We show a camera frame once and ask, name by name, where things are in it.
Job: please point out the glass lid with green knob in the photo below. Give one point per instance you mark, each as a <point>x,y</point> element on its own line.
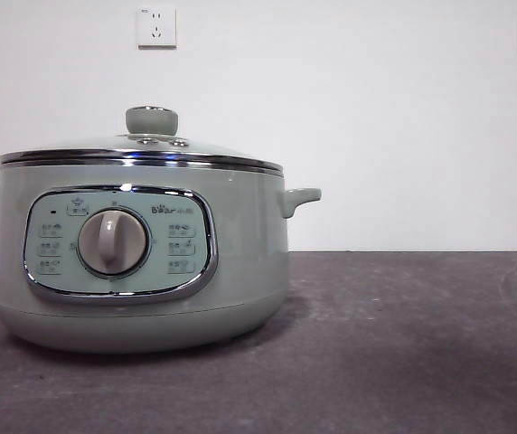
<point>151,120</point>

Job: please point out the green electric cooking pot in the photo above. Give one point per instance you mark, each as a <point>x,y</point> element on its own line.
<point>249,253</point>

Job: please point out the white wall socket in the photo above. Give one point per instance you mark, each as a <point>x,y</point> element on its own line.
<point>157,27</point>

